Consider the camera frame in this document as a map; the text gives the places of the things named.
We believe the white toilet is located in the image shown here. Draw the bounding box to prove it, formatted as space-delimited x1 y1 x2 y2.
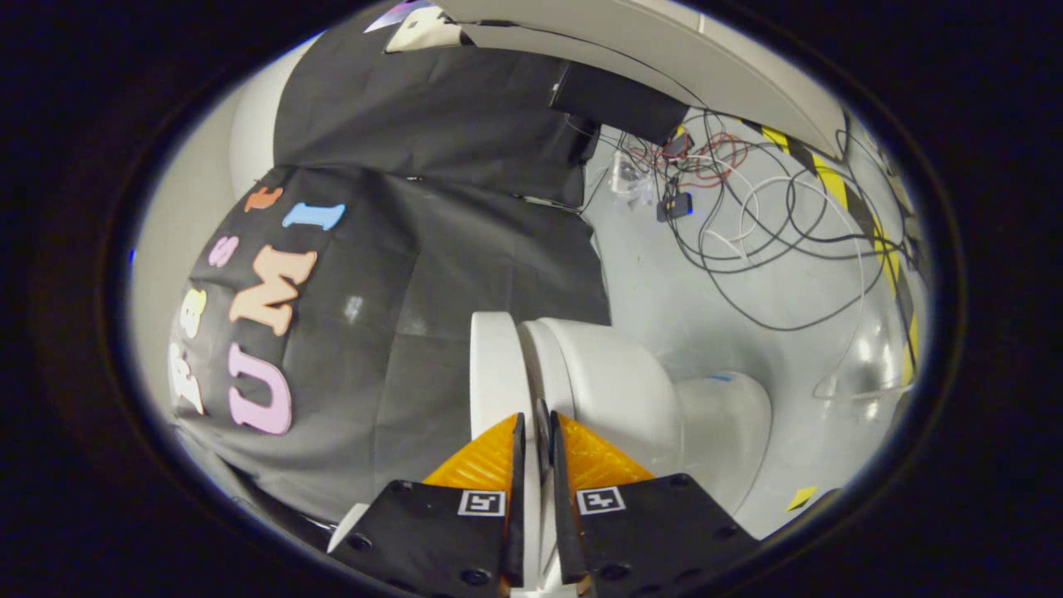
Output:
519 317 773 517

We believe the clear plastic bag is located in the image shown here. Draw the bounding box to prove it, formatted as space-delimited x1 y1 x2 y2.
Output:
610 154 659 210

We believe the tangle of floor cables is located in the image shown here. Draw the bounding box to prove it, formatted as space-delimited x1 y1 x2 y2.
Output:
581 108 923 404

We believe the yellow black floor tape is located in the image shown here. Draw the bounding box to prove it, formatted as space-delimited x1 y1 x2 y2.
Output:
760 125 923 387

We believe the black backdrop cloth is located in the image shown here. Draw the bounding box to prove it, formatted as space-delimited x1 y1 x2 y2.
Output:
169 0 692 526

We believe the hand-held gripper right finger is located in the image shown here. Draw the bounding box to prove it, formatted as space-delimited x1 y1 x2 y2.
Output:
548 411 761 596

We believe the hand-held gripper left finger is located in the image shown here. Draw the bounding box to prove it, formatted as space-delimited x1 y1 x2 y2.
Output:
328 413 527 598

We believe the white toilet lid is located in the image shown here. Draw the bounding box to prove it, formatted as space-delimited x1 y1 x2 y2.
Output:
470 311 556 598

